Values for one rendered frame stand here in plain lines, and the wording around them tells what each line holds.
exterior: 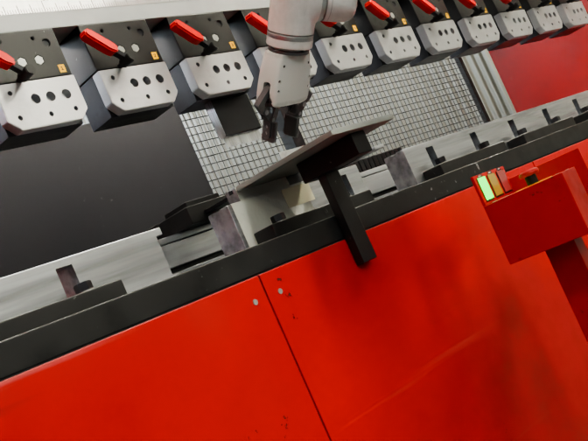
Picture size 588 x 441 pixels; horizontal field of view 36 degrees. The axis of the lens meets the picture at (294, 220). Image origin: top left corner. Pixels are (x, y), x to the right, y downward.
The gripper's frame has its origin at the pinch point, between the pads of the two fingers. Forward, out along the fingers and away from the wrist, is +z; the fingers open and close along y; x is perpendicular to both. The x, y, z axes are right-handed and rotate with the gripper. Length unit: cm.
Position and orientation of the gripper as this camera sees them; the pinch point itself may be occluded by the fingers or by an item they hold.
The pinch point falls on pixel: (280, 129)
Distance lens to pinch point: 170.5
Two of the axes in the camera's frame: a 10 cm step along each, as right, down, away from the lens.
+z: -1.0, 9.1, 3.9
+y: -6.5, 2.4, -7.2
